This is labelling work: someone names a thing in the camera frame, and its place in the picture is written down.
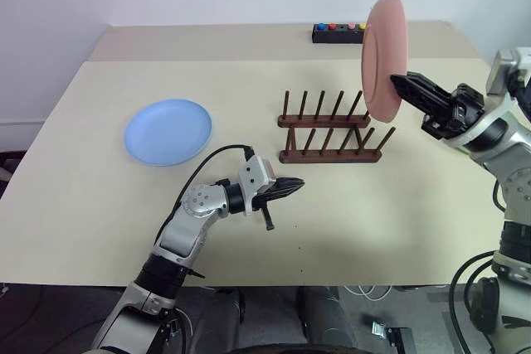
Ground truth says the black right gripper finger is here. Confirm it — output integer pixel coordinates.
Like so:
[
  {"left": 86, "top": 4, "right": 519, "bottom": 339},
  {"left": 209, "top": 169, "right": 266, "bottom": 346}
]
[
  {"left": 389, "top": 74, "right": 450, "bottom": 116},
  {"left": 407, "top": 71, "right": 454, "bottom": 97}
]

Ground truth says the black button box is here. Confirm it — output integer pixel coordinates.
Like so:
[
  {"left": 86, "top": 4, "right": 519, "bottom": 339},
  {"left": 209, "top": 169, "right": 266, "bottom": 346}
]
[{"left": 311, "top": 22, "right": 368, "bottom": 45}]

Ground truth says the white floor cable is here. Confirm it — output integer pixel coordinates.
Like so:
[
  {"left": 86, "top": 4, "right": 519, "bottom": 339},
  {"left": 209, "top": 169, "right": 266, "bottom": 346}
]
[{"left": 343, "top": 286, "right": 397, "bottom": 302}]

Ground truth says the wooden dish rack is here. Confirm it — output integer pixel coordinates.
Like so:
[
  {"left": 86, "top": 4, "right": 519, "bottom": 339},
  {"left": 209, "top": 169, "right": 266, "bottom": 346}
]
[{"left": 276, "top": 89, "right": 396, "bottom": 164}]

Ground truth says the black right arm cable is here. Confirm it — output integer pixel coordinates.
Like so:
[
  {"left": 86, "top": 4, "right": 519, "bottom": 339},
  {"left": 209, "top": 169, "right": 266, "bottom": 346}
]
[{"left": 450, "top": 250, "right": 505, "bottom": 354}]

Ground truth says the blue plate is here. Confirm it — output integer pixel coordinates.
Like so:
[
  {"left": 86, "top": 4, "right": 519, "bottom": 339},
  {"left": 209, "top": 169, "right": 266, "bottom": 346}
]
[{"left": 124, "top": 98, "right": 214, "bottom": 167}]

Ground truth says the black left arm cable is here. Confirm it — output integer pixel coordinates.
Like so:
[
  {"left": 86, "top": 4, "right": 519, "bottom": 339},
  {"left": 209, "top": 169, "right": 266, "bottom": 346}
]
[{"left": 172, "top": 144, "right": 255, "bottom": 222}]

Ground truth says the dark furniture base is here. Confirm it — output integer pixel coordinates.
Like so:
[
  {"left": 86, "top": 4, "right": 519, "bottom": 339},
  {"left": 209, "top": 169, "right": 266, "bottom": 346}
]
[{"left": 0, "top": 148, "right": 25, "bottom": 184}]

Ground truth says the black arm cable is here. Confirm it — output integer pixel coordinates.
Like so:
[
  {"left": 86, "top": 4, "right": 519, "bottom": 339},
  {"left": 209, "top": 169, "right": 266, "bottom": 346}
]
[
  {"left": 450, "top": 250, "right": 505, "bottom": 354},
  {"left": 172, "top": 144, "right": 255, "bottom": 222}
]

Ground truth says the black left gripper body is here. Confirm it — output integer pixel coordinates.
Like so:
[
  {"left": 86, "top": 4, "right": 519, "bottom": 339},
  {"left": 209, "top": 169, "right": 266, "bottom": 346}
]
[{"left": 250, "top": 184, "right": 284, "bottom": 233}]

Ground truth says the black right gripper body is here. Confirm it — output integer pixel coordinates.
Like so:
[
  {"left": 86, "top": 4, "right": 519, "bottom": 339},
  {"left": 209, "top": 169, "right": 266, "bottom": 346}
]
[{"left": 421, "top": 83, "right": 487, "bottom": 140}]

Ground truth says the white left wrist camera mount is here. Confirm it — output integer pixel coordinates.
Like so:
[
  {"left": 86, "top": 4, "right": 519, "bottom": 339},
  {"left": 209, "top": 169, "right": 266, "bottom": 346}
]
[{"left": 236, "top": 155, "right": 278, "bottom": 217}]

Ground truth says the black floor plate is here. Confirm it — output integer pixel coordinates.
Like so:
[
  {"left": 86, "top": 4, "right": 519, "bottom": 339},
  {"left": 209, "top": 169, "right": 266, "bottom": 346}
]
[{"left": 384, "top": 327, "right": 417, "bottom": 354}]

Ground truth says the pink plate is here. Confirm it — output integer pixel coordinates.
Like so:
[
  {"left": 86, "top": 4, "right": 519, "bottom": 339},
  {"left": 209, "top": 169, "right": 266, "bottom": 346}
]
[{"left": 360, "top": 0, "right": 411, "bottom": 124}]

